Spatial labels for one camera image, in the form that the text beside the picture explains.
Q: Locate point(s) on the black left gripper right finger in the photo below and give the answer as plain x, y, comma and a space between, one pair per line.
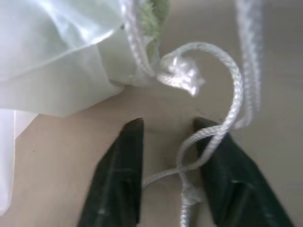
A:
236, 184

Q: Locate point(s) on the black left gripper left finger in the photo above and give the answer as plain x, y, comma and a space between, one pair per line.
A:
118, 179

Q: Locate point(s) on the light green towel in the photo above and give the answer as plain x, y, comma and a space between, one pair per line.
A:
151, 21

